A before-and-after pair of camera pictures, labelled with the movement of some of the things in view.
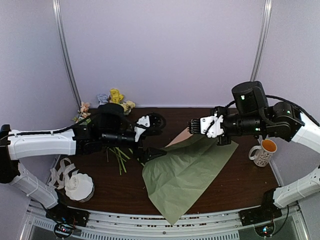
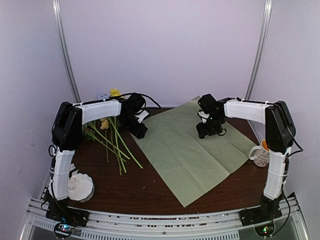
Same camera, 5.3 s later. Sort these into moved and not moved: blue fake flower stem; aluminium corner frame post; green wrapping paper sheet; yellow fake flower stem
Moved: green wrapping paper sheet
Not moved: aluminium corner frame post; yellow fake flower stem; blue fake flower stem
